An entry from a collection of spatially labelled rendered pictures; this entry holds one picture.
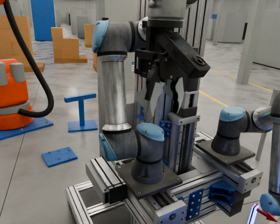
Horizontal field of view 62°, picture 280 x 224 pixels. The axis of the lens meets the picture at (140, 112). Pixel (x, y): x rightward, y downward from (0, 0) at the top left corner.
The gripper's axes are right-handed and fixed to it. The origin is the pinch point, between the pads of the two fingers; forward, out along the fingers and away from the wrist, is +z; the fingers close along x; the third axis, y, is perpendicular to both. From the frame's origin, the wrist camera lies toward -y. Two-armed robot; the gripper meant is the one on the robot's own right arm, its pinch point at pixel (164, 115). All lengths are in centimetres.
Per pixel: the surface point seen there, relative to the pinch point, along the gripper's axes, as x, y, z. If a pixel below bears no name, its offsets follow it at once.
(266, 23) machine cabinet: -1030, 419, -21
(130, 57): -91, 128, 12
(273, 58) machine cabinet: -1002, 350, 108
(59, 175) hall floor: -40, 187, 148
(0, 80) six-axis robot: -23, 329, 68
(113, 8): -73, 128, -26
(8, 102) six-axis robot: -29, 335, 104
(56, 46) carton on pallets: -302, 836, 90
